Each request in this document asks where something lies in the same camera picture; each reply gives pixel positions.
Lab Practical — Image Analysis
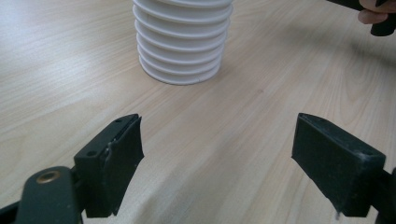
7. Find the stack of white paper cups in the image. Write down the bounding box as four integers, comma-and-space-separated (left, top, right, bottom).
132, 0, 234, 86

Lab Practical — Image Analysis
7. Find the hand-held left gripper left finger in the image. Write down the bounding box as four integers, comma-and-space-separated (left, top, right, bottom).
73, 113, 145, 218

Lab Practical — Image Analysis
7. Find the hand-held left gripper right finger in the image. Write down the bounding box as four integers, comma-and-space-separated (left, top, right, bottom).
290, 112, 387, 218

